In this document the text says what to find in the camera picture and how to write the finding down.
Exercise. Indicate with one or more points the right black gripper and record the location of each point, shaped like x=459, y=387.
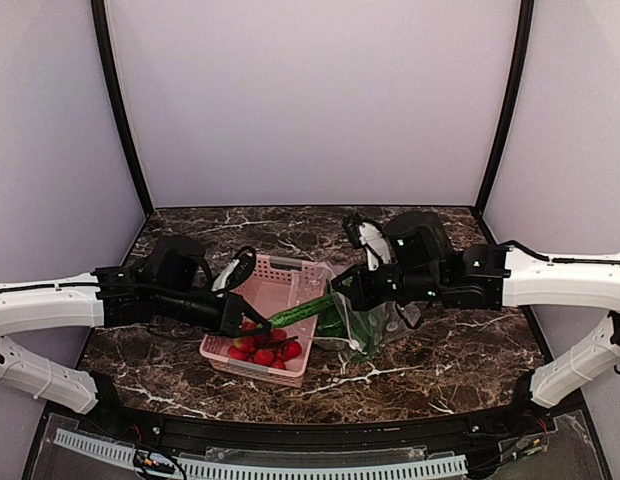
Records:
x=360, y=287

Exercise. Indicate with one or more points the black frame post right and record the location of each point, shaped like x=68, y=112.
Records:
x=506, y=115

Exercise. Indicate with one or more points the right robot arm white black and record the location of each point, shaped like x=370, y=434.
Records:
x=411, y=259

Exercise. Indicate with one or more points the small dark toy cucumber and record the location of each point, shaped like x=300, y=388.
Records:
x=301, y=312

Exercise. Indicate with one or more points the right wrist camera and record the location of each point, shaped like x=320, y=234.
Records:
x=366, y=234

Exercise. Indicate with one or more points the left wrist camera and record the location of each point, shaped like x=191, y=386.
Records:
x=237, y=271

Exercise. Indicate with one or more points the clear zip top bag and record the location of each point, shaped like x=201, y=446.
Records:
x=315, y=282

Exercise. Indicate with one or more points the white slotted cable duct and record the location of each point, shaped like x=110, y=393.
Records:
x=238, y=465

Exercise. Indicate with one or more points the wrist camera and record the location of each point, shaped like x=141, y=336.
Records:
x=237, y=271
x=366, y=234

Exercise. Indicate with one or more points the black front frame rail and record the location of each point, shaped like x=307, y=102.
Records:
x=477, y=434

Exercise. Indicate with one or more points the toy bok choy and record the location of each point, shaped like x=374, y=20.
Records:
x=356, y=334

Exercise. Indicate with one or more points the black frame post left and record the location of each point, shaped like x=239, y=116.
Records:
x=118, y=109

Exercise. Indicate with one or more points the pink plastic basket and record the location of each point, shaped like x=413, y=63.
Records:
x=276, y=284

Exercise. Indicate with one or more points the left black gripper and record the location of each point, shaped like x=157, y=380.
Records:
x=230, y=315

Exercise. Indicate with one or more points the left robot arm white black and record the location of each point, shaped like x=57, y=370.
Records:
x=174, y=281

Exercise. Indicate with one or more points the red toy strawberry bunch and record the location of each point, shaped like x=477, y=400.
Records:
x=273, y=349

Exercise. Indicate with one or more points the black frame post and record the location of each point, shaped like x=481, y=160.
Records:
x=118, y=109
x=506, y=115

